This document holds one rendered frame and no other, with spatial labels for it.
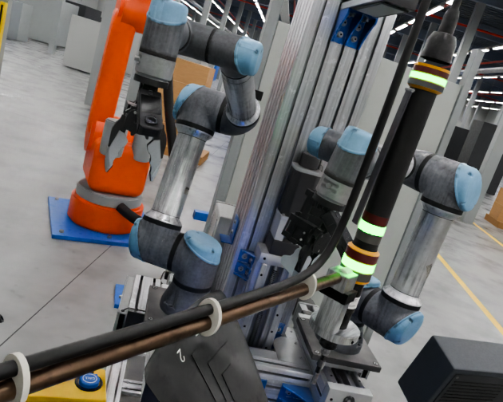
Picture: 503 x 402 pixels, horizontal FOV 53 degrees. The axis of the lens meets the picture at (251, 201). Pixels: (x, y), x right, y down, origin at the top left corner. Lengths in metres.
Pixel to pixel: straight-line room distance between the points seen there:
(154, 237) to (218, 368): 0.81
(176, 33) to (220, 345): 0.61
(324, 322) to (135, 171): 3.97
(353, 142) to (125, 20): 3.68
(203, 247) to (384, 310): 0.54
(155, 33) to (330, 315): 0.63
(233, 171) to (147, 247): 1.14
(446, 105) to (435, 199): 1.58
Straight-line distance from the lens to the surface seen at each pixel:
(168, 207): 1.45
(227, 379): 0.69
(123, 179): 4.57
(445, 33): 0.65
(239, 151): 2.49
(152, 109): 1.01
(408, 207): 3.01
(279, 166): 1.55
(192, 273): 1.43
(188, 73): 8.64
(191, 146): 1.46
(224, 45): 1.10
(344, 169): 1.02
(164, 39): 1.03
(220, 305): 0.44
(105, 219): 4.60
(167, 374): 0.61
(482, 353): 1.49
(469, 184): 1.42
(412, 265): 1.47
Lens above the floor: 1.75
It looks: 14 degrees down
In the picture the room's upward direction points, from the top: 17 degrees clockwise
